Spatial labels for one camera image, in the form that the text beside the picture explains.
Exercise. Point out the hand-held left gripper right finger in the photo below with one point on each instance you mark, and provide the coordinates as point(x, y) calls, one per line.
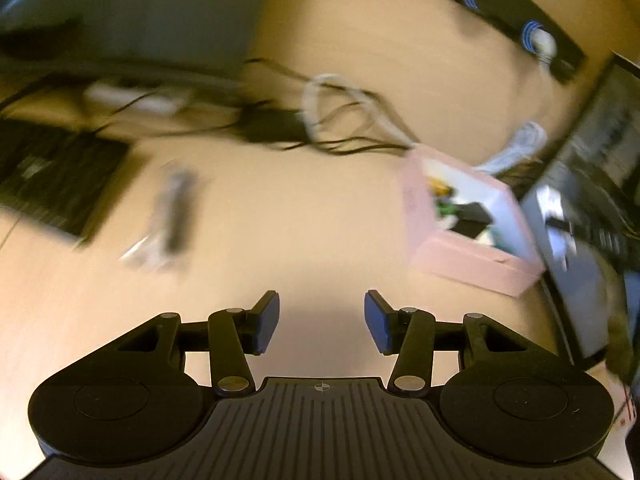
point(379, 325)

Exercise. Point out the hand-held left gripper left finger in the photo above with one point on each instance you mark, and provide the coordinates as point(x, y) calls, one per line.
point(265, 325)

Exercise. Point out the pink cardboard box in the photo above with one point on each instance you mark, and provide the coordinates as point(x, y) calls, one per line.
point(450, 260)

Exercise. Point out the black plastic cylinder mount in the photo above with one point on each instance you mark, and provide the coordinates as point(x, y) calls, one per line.
point(475, 217)

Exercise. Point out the clear plastic bag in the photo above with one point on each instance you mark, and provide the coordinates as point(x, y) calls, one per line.
point(147, 252)

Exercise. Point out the grey black stick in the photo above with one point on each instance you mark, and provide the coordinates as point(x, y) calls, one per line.
point(175, 210)

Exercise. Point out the yellow black rectangular block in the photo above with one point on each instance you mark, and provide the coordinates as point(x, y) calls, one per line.
point(439, 186)

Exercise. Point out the black framed monitor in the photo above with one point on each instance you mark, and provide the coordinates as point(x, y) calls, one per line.
point(565, 270)

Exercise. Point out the black power adapter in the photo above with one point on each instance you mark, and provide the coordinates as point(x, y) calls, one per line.
point(272, 125)

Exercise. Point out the white power strip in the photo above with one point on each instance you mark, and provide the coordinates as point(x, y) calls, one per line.
point(140, 97)

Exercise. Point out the black keyboard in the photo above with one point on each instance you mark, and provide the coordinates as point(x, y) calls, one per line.
point(50, 175)

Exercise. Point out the black long bar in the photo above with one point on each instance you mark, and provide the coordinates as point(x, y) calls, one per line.
point(500, 7)

